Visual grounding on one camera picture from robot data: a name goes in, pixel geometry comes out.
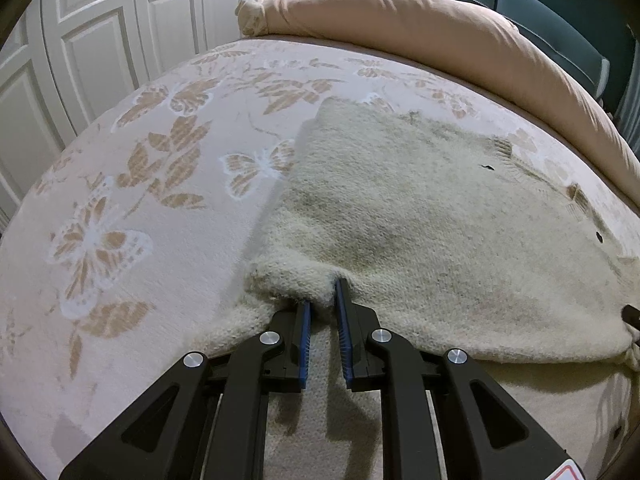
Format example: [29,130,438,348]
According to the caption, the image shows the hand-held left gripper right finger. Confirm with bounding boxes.
[334,278,587,480]

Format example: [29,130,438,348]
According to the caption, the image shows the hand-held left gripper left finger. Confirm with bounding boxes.
[59,301,314,480]

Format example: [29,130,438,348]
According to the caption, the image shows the cream knitted sweater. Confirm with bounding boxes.
[202,96,640,480]

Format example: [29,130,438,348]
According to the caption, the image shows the butterfly print bed blanket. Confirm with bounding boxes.
[0,36,640,480]

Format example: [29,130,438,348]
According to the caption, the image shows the grey-green curtain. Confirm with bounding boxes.
[614,75,640,136]

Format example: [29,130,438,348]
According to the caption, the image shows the pink rolled duvet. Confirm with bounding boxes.
[236,0,640,196]

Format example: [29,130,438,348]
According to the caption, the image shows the teal padded headboard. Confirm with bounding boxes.
[283,0,640,111]

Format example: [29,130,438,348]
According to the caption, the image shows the white panelled wardrobe doors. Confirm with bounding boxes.
[0,0,286,221]

